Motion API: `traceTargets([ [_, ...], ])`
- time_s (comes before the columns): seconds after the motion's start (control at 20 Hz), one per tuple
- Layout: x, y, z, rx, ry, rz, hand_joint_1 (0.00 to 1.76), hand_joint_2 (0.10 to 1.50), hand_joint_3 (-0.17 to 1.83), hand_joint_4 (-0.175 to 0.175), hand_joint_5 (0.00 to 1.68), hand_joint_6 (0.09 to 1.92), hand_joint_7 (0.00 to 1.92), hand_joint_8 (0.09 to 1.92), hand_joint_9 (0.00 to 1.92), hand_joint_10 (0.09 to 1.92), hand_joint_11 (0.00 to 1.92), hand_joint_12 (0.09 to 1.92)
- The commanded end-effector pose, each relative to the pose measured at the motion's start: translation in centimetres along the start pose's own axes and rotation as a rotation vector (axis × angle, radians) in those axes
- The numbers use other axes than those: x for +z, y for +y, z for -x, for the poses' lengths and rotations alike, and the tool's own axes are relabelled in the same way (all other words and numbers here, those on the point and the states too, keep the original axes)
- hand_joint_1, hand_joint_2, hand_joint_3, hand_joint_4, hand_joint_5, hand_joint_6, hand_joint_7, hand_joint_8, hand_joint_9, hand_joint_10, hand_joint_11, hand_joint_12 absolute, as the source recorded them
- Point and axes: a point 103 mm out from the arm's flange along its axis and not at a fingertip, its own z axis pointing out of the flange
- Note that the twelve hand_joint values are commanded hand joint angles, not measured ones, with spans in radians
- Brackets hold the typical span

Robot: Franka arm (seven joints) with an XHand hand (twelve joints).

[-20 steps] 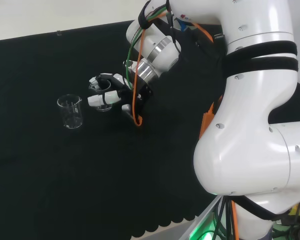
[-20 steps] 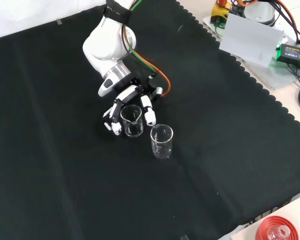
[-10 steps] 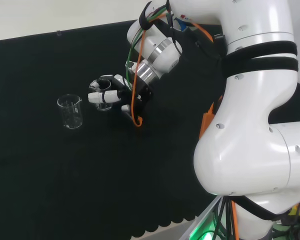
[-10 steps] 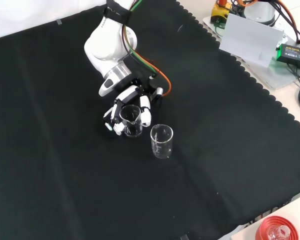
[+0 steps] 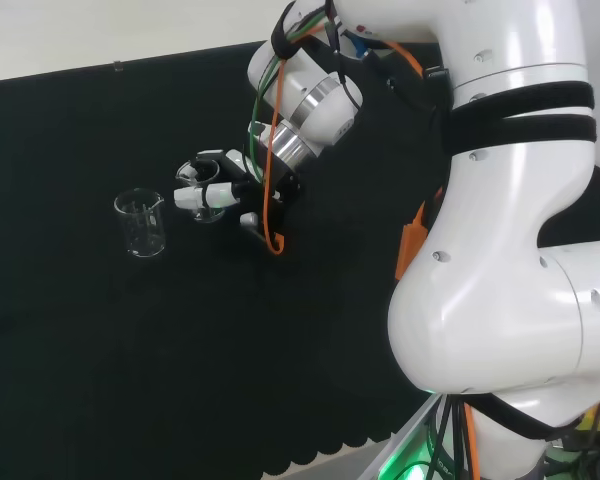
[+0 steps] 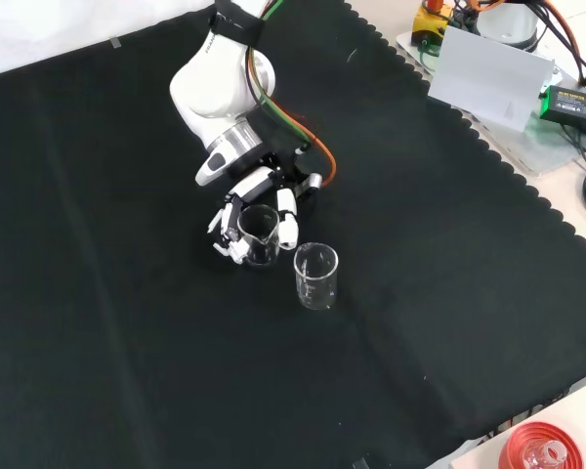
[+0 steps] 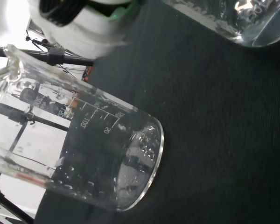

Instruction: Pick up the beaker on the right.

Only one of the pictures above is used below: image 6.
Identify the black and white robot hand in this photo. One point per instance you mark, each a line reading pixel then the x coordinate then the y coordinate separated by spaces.
pixel 254 183

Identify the clear glass beaker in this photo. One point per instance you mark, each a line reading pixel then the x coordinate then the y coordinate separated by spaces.
pixel 259 256
pixel 316 293

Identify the black bench cloth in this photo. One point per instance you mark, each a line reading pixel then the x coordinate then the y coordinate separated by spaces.
pixel 127 317

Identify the clear tape piece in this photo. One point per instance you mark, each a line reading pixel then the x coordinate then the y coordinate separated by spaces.
pixel 115 43
pixel 360 464

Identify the yellow stop button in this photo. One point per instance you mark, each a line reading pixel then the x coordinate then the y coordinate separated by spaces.
pixel 422 24

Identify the black power supply box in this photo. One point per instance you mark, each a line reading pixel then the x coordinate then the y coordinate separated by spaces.
pixel 573 105

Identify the small clear glass piece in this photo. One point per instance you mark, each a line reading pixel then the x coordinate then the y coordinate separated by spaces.
pixel 547 454

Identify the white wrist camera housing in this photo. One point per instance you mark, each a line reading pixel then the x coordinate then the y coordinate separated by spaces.
pixel 212 168

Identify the grey metal base plate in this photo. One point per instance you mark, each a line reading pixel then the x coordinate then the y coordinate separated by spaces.
pixel 542 151

